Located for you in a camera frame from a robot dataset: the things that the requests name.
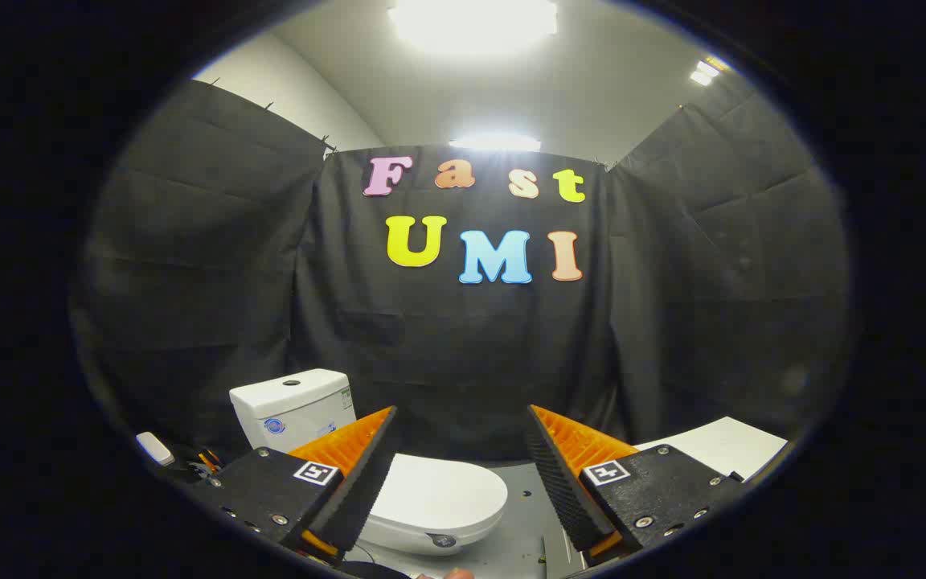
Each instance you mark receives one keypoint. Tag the grey drawer cabinet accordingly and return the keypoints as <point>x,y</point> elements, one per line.
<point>720,446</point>

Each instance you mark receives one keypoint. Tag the large ceiling light panel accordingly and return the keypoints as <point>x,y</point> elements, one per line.
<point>471,20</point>

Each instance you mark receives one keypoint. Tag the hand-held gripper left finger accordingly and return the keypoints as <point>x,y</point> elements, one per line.
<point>360,500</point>

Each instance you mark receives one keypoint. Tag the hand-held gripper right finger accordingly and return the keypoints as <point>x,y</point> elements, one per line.
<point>563,492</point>

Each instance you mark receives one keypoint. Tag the white toilet lid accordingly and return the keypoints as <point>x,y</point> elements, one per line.
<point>439,490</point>

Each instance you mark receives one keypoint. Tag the black backdrop cloth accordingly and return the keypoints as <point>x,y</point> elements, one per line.
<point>463,346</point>

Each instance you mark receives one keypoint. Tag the small ceiling light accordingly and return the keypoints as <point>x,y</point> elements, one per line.
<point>704,72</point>

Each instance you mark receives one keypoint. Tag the small white device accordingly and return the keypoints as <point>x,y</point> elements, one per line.
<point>154,449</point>

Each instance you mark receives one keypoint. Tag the white ceramic toilet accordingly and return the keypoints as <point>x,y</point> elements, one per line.
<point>294,410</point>

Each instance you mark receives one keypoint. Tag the long ceiling light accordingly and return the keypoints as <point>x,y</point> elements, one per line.
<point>495,142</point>

